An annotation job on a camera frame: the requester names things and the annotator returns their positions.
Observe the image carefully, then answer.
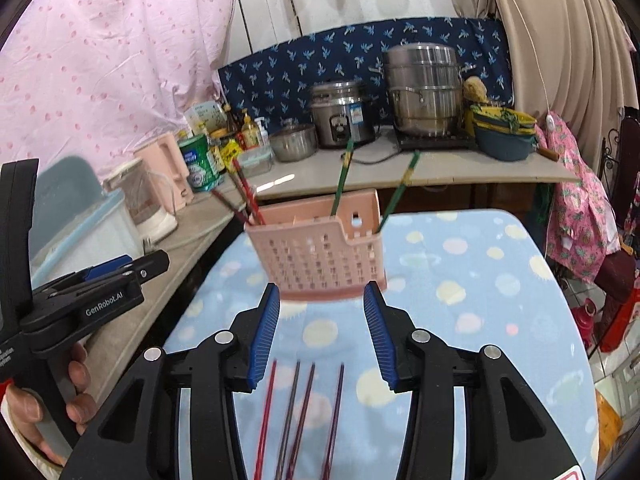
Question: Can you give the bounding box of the clear pump bottle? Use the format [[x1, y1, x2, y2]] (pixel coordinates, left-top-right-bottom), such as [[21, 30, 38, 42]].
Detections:
[[252, 116, 271, 149]]

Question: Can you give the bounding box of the green chopstick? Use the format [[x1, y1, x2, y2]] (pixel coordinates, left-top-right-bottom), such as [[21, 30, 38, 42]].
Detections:
[[376, 151, 421, 235], [330, 140, 355, 218]]

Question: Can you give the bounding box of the pink patterned sheet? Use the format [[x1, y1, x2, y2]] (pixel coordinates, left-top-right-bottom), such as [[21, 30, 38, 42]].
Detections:
[[0, 0, 241, 181]]

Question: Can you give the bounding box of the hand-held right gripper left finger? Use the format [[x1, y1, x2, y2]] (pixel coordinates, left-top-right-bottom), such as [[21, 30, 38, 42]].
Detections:
[[62, 282, 281, 480]]

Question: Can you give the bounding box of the navy floral cloth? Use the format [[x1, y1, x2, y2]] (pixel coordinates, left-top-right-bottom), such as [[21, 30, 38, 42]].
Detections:
[[217, 16, 516, 137]]

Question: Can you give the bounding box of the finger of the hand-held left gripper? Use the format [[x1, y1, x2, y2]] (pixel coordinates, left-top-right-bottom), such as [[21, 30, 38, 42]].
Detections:
[[32, 250, 171, 306], [75, 254, 135, 283]]

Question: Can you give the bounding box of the yellow plastic basin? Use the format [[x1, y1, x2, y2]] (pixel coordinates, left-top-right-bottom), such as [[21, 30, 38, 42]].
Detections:
[[467, 101, 539, 134]]

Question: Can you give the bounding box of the brown gold-banded chopstick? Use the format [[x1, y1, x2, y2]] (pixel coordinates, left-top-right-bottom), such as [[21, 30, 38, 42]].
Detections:
[[275, 361, 302, 480]]

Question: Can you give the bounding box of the person's left hand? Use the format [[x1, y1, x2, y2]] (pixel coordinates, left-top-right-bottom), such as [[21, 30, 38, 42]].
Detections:
[[0, 344, 102, 468]]

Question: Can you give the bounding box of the black induction cooktop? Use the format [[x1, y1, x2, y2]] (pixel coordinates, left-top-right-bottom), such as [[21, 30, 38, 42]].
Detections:
[[392, 127, 479, 151]]

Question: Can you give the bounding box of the dark red chopstick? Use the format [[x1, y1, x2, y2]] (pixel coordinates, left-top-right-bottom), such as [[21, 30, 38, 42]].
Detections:
[[236, 165, 266, 226]]

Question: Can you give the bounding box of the steel rice cooker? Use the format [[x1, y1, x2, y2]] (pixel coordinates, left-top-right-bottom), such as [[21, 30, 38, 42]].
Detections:
[[309, 80, 377, 150]]

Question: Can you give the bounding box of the dark metal chair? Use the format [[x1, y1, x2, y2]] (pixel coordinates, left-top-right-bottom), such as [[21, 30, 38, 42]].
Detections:
[[597, 105, 640, 241]]

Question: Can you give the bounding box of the maroon gold-banded chopstick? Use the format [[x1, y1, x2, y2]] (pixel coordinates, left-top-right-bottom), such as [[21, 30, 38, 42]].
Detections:
[[289, 363, 317, 480]]

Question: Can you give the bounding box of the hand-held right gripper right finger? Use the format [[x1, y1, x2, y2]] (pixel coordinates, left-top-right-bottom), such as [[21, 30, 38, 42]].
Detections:
[[362, 280, 581, 480]]

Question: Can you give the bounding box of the steel steamer pot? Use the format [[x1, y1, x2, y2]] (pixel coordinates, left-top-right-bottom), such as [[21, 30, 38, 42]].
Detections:
[[382, 44, 464, 139]]

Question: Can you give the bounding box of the red box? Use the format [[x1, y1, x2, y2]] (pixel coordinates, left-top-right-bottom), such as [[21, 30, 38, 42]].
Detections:
[[597, 287, 640, 356]]

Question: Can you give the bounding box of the white cord with switch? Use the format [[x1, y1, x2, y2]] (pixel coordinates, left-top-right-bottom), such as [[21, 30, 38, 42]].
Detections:
[[490, 0, 559, 134]]

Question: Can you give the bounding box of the printed paper carton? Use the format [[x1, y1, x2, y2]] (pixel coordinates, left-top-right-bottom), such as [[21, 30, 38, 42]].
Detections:
[[184, 101, 229, 137]]

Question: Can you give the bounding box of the tan loofah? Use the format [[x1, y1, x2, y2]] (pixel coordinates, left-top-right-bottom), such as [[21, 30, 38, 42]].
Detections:
[[462, 76, 489, 105]]

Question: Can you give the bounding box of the yellow packet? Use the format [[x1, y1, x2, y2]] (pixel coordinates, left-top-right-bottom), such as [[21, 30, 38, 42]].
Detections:
[[218, 139, 244, 164]]

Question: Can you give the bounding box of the pink floral garment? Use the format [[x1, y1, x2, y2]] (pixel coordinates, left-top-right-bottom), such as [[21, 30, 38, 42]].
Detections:
[[542, 112, 626, 286]]

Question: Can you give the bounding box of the small steel pot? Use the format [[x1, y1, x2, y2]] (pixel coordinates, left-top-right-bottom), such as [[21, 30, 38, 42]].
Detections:
[[270, 119, 319, 163]]

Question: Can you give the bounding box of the yellow-capped sauce bottle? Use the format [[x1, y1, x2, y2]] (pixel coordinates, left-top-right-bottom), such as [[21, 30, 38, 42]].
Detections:
[[239, 108, 261, 150]]

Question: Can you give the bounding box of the blue plastic basin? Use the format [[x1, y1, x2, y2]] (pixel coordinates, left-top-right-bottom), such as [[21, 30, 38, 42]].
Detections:
[[472, 120, 539, 162]]

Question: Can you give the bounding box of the green tin can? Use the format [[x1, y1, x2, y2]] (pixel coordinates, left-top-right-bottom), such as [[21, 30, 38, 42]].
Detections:
[[177, 132, 224, 192]]

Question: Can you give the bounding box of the clear plastic food container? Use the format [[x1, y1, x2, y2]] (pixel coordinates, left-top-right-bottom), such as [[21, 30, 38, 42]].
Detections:
[[235, 147, 275, 179]]

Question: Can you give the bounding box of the pink electric kettle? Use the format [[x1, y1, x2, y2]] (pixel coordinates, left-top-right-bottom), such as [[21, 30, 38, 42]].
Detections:
[[132, 132, 195, 211]]

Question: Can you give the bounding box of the beige curtain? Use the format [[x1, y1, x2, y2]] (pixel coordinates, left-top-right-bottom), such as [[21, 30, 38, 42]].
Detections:
[[445, 0, 638, 127]]

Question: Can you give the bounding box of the white plastic dish bin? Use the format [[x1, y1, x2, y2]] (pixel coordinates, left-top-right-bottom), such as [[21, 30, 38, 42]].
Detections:
[[27, 156, 146, 311]]

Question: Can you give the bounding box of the blue dotted tablecloth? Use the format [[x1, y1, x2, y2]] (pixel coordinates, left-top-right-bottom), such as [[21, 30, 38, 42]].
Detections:
[[162, 210, 601, 480]]

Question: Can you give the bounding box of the pink plastic utensil holder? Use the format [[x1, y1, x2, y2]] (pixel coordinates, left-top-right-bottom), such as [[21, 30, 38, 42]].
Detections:
[[244, 187, 389, 304]]

